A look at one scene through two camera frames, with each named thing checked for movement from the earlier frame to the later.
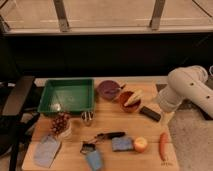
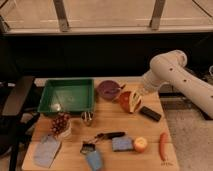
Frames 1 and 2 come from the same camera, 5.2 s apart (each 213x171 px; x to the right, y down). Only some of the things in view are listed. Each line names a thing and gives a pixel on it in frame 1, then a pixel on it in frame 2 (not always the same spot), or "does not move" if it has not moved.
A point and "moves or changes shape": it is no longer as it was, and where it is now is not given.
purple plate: (109, 89) does not move
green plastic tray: (67, 96) does not move
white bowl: (66, 133) does not move
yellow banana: (134, 97) moves or changes shape
